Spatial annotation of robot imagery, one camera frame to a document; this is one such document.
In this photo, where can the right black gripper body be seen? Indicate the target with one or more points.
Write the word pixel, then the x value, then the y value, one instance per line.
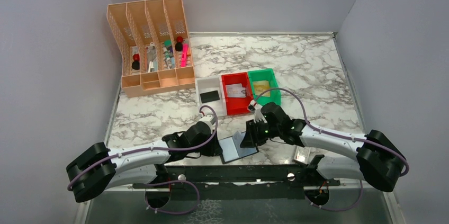
pixel 250 134

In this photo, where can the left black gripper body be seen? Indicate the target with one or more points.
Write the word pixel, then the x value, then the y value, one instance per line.
pixel 213 144

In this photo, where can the green plastic bin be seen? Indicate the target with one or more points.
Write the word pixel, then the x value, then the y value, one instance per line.
pixel 270 96

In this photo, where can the black leather card holder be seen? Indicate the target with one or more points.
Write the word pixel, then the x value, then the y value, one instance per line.
pixel 231 150

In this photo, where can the silver card tin box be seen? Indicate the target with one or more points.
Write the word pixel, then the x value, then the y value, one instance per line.
pixel 301 155

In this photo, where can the white plastic bin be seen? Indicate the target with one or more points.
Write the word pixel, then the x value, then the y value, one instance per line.
pixel 209 91

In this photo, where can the red plastic bin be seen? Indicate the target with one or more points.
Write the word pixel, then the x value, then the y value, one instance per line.
pixel 237 106

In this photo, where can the silver patterned credit card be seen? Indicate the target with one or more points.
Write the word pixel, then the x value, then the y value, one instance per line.
pixel 231 87

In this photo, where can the peach plastic desk organizer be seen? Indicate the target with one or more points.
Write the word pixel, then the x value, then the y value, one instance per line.
pixel 134 26

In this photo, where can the black credit card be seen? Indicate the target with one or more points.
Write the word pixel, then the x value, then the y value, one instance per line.
pixel 211 96

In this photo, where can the pink highlighter pen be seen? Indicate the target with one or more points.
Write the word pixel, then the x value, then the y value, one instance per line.
pixel 185 55

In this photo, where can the red black stamp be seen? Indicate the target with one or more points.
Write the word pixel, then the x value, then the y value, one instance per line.
pixel 135 62
pixel 179 44

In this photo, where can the white stapler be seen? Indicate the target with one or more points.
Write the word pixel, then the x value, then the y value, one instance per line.
pixel 151 58

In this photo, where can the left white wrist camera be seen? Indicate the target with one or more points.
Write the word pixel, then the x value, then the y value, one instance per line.
pixel 209 120

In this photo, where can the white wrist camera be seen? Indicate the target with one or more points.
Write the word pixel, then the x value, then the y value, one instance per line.
pixel 256 110
pixel 209 120

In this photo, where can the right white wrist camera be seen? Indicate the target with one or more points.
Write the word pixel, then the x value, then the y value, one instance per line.
pixel 256 110

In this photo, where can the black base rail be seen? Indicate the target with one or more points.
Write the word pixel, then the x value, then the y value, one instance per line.
pixel 234 182

